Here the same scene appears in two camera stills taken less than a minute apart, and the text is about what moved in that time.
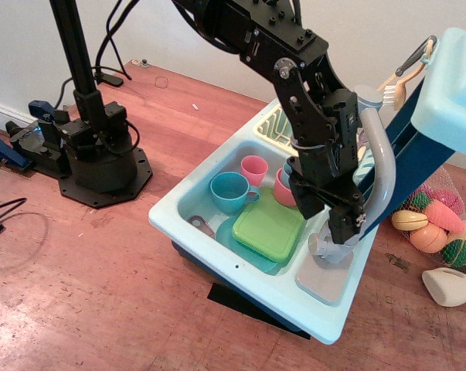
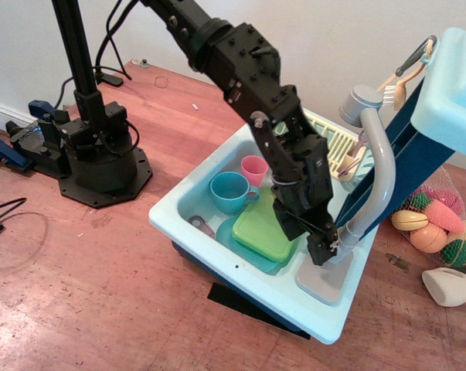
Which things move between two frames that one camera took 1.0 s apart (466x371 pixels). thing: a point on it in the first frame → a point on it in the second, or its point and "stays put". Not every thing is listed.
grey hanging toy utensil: [415, 56] stays put
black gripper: [329, 165] → [297, 158]
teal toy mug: [231, 192] stays put
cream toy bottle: [450, 287] stays put
